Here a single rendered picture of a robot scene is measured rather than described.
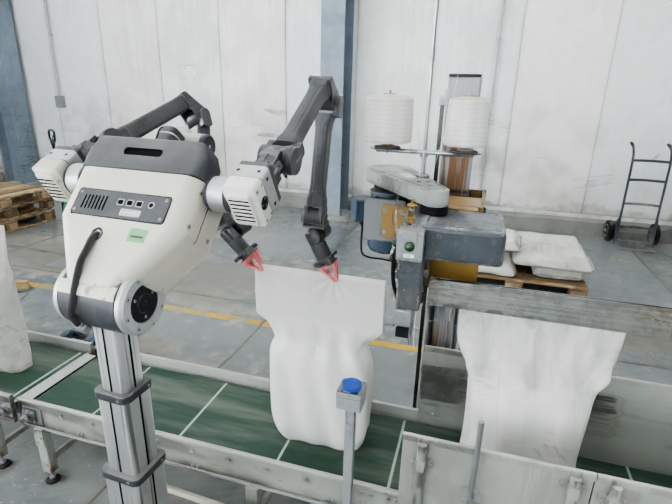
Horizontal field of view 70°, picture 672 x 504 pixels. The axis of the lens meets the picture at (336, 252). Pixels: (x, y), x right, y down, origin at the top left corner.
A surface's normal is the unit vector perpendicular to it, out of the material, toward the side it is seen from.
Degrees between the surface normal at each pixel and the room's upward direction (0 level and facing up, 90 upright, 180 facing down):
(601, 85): 90
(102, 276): 50
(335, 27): 90
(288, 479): 90
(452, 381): 90
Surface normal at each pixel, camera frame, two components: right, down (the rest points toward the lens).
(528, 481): -0.29, 0.31
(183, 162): -0.24, -0.38
